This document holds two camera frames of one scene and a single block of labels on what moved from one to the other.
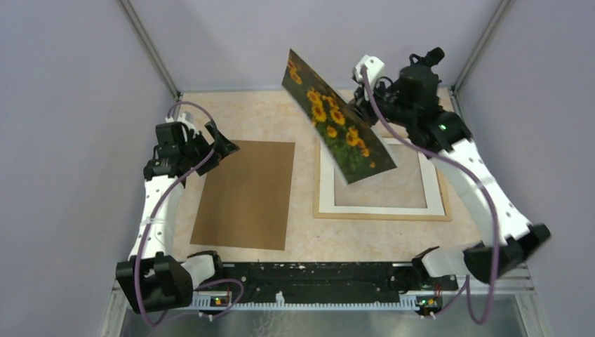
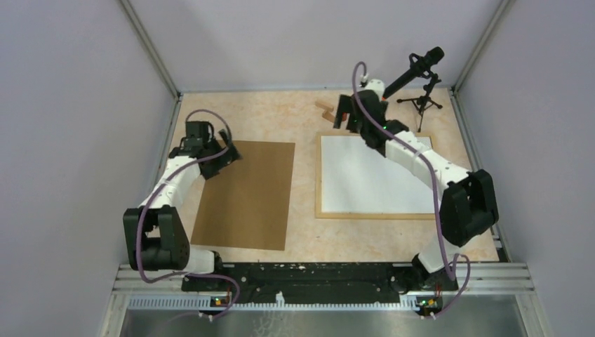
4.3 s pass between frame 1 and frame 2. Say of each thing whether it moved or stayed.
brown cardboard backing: stayed
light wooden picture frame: stayed
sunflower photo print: moved
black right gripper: moved
